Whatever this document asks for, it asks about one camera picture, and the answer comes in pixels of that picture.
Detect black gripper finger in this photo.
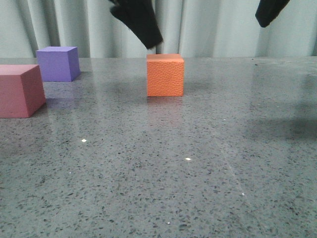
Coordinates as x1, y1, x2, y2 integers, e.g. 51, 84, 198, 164
110, 0, 163, 49
255, 0, 290, 28

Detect orange foam cube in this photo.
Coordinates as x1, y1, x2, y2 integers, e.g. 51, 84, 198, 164
147, 54, 184, 97

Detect pale green curtain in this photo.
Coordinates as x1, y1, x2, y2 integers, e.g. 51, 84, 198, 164
0, 0, 317, 58

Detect purple foam cube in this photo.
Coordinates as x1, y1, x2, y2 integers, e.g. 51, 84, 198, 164
36, 47, 81, 82

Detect pink foam cube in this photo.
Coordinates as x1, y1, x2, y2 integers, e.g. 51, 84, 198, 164
0, 64, 46, 118

